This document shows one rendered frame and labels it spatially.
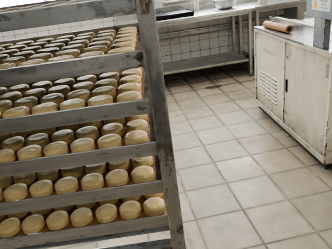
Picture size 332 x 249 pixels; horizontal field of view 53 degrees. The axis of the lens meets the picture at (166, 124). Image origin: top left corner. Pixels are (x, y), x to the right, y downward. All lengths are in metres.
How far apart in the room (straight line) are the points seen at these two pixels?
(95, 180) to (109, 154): 0.11
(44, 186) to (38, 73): 0.27
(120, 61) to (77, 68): 0.08
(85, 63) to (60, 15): 0.09
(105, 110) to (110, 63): 0.09
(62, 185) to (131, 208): 0.16
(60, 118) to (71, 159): 0.09
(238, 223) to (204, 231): 0.21
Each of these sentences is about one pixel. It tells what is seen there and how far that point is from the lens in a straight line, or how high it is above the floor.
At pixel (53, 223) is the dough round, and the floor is 0.88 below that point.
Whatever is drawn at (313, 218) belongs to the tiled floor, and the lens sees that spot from 2.14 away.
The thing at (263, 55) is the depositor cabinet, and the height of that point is 0.61.
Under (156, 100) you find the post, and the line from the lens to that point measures 0.58.
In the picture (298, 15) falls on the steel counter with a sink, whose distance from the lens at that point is 4.97.
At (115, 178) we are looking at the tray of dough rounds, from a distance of 0.74.
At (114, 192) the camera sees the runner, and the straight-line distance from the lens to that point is 0.71.
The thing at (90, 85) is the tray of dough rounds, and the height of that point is 1.15.
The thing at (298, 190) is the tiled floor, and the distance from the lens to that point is 2.34.
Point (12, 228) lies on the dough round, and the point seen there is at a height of 0.88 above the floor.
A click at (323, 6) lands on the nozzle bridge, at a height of 1.09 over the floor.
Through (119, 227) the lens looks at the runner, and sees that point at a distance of 0.76.
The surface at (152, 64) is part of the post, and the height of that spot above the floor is 1.23.
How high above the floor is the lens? 1.35
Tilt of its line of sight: 24 degrees down
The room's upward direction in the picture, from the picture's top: 8 degrees counter-clockwise
